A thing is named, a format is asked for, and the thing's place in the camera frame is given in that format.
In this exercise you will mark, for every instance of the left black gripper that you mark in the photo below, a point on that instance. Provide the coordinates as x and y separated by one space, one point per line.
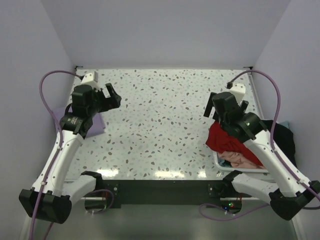
113 101

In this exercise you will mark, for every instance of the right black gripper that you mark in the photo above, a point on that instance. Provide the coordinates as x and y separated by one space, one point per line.
209 107

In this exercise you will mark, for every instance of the red t shirt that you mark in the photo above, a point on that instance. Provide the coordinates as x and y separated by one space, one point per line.
219 141

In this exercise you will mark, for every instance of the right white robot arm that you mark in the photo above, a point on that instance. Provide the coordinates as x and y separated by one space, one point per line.
291 190

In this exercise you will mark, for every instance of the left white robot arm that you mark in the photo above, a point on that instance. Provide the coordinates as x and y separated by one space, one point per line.
48 199

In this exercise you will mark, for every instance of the folded lavender t shirt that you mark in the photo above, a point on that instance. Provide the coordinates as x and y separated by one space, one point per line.
97 128

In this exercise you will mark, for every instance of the white laundry basket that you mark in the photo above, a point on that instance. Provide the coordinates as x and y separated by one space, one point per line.
261 174

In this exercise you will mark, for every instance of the pink t shirt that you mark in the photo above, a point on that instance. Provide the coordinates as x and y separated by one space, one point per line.
237 160

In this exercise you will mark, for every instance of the dark blue garment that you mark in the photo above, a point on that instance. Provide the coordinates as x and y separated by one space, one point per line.
224 163

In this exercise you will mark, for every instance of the light blue garment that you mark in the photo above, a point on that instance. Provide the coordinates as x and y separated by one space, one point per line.
284 124

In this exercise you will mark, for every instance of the black t shirt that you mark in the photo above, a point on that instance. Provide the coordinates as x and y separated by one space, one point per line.
284 138

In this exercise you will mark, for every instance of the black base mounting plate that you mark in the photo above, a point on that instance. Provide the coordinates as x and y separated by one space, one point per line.
165 192

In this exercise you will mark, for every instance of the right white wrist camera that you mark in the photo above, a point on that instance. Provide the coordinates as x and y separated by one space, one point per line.
238 90

